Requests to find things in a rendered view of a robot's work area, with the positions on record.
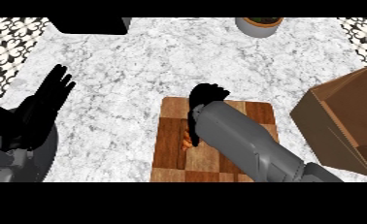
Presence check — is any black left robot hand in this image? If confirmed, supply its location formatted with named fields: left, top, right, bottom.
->
left=0, top=63, right=77, bottom=153

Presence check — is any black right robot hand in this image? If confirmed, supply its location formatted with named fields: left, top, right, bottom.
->
left=186, top=82, right=232, bottom=147

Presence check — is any orange croissant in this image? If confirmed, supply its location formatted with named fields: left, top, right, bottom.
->
left=179, top=130, right=195, bottom=152

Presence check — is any checkered wooden cutting board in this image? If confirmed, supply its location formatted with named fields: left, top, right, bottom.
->
left=149, top=96, right=281, bottom=183

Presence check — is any brown cardboard box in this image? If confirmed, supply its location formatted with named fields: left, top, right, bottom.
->
left=290, top=66, right=367, bottom=176

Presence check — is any white plant pot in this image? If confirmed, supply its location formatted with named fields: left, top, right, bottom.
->
left=233, top=16, right=285, bottom=39

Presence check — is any black appliance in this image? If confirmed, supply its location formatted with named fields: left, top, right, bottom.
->
left=47, top=16, right=133, bottom=36

